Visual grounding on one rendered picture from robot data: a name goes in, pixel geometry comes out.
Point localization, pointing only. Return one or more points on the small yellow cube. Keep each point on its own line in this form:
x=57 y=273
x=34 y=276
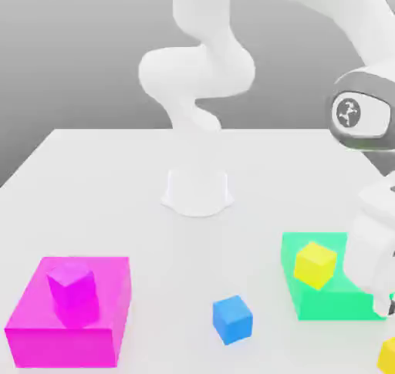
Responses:
x=388 y=357
x=314 y=266

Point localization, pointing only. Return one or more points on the large magenta box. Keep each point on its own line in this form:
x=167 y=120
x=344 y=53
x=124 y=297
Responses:
x=61 y=346

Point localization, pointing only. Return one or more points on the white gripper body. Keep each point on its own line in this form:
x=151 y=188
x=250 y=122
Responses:
x=370 y=256

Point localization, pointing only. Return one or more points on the small magenta cube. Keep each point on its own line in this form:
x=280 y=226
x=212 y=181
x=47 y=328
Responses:
x=74 y=297

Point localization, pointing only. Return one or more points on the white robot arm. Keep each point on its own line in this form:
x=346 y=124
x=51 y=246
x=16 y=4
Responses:
x=197 y=68

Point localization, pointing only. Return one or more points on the large green box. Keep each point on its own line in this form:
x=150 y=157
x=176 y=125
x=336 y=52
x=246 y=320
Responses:
x=330 y=306

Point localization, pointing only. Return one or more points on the small blue cube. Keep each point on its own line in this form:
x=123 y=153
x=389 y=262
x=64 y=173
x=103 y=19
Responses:
x=233 y=320

